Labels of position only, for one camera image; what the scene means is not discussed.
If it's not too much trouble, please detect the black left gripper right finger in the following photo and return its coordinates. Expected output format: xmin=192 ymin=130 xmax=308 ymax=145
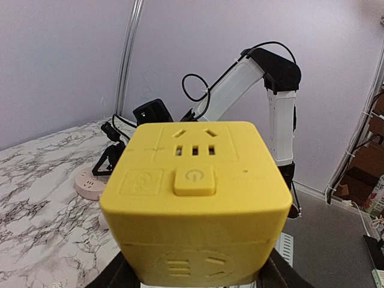
xmin=256 ymin=248 xmax=314 ymax=288

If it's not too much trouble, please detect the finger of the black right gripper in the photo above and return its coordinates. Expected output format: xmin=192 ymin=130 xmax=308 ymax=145
xmin=92 ymin=142 xmax=125 ymax=177

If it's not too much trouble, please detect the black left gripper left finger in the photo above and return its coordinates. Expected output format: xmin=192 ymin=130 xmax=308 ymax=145
xmin=86 ymin=252 xmax=140 ymax=288

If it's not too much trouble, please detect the pink round power strip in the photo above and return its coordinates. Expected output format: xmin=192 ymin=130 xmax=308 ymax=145
xmin=74 ymin=167 xmax=109 ymax=203

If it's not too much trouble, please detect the yellow cube socket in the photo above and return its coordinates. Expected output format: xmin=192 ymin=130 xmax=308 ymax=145
xmin=100 ymin=121 xmax=293 ymax=287

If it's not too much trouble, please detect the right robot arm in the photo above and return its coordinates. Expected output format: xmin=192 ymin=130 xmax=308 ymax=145
xmin=101 ymin=44 xmax=301 ymax=221

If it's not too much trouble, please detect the background shelf with clutter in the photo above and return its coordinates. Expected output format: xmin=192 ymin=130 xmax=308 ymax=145
xmin=325 ymin=83 xmax=384 ymax=288

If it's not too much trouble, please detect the right aluminium frame post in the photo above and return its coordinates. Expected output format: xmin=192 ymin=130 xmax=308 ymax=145
xmin=114 ymin=0 xmax=145 ymax=116

